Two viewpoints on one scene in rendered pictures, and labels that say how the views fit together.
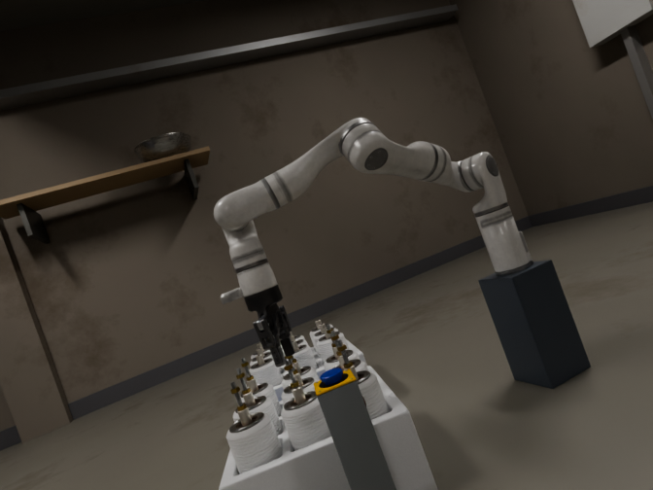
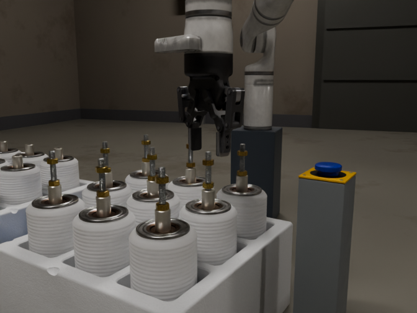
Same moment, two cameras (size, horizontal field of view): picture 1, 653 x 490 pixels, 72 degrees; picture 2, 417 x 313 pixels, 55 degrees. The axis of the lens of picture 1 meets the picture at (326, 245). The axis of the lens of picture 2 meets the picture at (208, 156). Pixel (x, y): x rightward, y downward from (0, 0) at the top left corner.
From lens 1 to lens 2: 0.85 m
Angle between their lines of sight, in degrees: 52
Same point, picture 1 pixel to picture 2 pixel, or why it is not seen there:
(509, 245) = (270, 106)
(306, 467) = (240, 281)
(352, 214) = not seen: outside the picture
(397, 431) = (286, 241)
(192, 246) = not seen: outside the picture
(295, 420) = (224, 226)
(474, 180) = (264, 43)
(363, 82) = not seen: outside the picture
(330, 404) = (347, 195)
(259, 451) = (194, 265)
